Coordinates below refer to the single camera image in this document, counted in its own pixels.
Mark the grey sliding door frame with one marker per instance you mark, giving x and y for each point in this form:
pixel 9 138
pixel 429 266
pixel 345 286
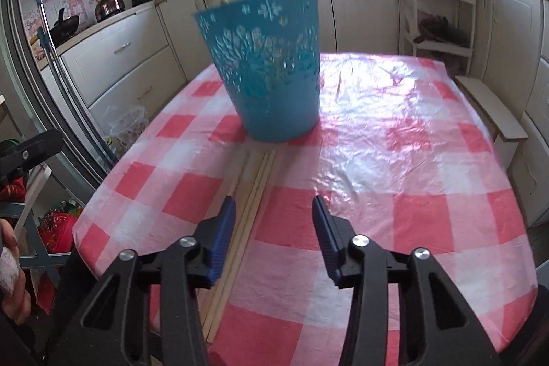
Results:
pixel 38 100

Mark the mop pole with orange tip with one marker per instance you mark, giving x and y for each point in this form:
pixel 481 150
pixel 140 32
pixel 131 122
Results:
pixel 55 57

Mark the steel kettle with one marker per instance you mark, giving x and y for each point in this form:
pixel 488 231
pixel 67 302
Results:
pixel 109 3

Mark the green slipper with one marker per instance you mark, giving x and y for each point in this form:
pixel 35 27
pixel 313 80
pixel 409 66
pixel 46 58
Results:
pixel 8 145

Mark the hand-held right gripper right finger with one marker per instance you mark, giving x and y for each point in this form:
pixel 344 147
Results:
pixel 328 237

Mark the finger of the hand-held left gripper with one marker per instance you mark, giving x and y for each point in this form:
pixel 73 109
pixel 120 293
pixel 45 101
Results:
pixel 34 149

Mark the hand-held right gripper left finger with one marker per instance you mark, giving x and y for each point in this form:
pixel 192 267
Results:
pixel 223 237

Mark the person's left hand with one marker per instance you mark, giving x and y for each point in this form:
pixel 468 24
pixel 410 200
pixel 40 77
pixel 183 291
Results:
pixel 15 306

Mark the blue perforated plastic basket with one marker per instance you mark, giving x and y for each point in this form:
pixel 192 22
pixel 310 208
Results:
pixel 266 91

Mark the black wok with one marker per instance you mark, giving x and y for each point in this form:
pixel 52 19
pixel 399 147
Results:
pixel 64 26

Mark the red slipper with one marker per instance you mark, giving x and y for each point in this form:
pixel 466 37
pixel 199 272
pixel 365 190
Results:
pixel 53 226

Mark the red checked tablecloth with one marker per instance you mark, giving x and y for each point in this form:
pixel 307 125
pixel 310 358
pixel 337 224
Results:
pixel 407 177

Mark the blue and cream shoe rack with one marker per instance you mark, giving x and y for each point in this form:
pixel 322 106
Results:
pixel 32 220

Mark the white trolley shelf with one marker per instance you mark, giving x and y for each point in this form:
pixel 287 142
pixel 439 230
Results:
pixel 437 18

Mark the row of wooden chopsticks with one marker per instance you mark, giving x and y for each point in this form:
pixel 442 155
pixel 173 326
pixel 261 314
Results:
pixel 257 194

